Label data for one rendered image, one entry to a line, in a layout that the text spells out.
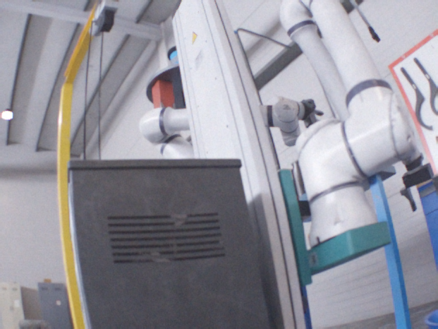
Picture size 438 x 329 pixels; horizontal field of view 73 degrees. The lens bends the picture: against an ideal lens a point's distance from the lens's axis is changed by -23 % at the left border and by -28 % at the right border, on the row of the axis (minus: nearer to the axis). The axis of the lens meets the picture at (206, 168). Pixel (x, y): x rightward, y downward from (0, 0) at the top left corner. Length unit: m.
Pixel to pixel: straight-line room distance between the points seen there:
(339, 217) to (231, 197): 0.26
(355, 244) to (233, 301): 0.28
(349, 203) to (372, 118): 0.20
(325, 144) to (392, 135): 0.19
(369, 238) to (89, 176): 0.59
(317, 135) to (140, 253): 0.49
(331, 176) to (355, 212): 0.11
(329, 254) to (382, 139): 0.28
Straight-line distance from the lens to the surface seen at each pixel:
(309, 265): 0.89
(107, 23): 3.86
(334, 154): 0.85
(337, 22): 1.08
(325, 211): 0.83
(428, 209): 2.19
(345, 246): 0.78
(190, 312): 0.63
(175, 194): 0.67
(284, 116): 1.39
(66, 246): 4.52
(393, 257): 1.80
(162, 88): 2.54
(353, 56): 0.97
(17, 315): 11.87
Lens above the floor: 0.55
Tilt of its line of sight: 22 degrees up
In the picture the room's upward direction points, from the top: 10 degrees counter-clockwise
